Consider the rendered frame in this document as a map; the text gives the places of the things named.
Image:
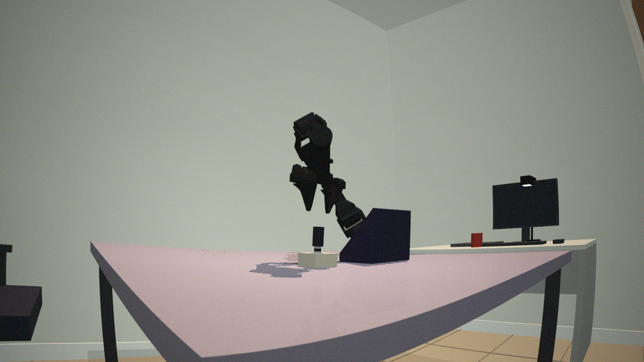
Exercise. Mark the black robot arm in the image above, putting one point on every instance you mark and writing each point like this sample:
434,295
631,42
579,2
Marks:
320,137

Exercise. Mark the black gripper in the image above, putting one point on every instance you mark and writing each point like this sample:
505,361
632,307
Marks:
319,170

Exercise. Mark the beige block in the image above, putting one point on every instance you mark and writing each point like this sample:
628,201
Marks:
317,260

